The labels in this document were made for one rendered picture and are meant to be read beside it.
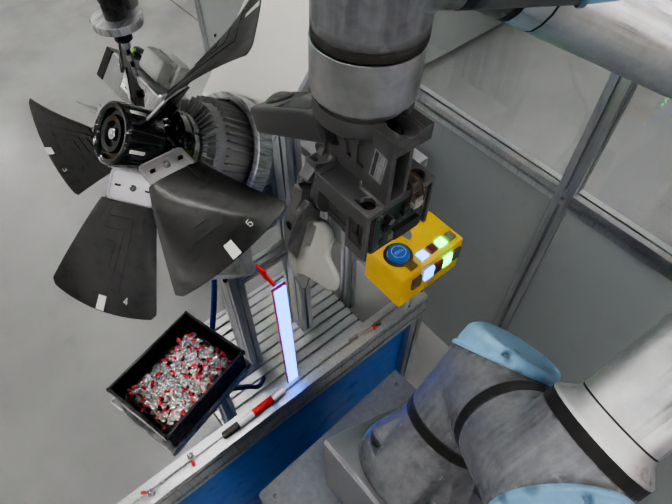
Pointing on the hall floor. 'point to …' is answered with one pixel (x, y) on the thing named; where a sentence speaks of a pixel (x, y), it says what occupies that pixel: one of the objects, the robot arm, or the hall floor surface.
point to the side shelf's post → (347, 274)
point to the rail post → (408, 347)
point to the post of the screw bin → (227, 410)
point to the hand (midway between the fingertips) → (336, 251)
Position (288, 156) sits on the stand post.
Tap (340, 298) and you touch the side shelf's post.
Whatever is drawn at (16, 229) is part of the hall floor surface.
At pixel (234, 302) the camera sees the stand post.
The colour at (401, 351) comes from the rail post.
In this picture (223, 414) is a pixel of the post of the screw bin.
